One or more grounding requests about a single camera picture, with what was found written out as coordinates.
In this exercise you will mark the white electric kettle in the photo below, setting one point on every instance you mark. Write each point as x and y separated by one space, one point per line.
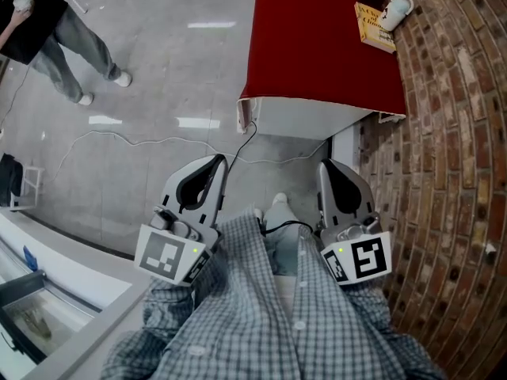
394 12

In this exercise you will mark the yellow book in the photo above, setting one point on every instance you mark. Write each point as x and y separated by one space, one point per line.
370 30

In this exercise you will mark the person's jeans leg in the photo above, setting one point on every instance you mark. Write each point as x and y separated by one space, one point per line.
283 240

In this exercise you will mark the red tablecloth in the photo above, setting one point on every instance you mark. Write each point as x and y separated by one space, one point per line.
309 42

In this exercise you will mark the white stool with black cloth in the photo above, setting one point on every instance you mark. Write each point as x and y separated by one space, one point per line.
16 180

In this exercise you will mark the person's white shoe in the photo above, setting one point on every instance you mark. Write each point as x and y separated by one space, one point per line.
280 199

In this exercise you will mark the white chest freezer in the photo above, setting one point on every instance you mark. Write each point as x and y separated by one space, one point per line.
59 291

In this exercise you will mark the person's checked shirt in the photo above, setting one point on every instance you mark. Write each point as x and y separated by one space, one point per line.
237 311

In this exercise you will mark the white table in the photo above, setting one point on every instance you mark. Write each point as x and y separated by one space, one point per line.
301 119

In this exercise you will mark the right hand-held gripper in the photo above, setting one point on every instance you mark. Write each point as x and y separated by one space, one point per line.
368 255

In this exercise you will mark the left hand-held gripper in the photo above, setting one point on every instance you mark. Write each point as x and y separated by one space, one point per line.
160 251

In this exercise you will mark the white crumpled cloth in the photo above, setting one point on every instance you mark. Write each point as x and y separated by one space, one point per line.
23 2

